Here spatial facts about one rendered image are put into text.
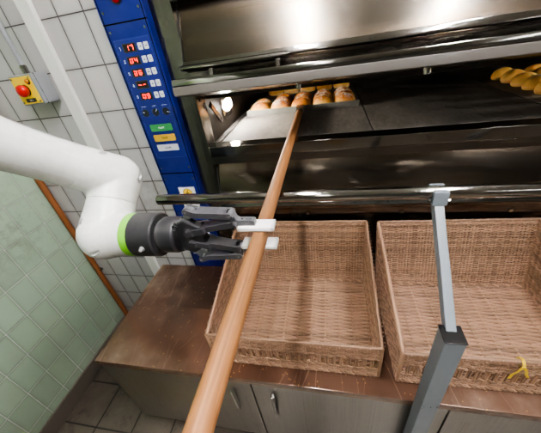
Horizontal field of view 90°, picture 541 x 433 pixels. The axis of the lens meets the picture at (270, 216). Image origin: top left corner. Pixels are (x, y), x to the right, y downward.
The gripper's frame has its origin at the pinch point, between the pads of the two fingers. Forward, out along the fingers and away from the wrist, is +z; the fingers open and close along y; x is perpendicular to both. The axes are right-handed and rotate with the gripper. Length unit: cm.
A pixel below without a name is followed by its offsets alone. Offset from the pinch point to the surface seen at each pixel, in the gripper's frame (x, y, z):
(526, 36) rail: -41, -24, 57
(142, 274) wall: -56, 73, -93
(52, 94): -54, -24, -87
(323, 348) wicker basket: -6.3, 48.2, 10.9
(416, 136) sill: -55, 2, 42
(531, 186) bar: -18, 2, 54
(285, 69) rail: -41.6, -23.4, 2.3
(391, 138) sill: -56, 3, 34
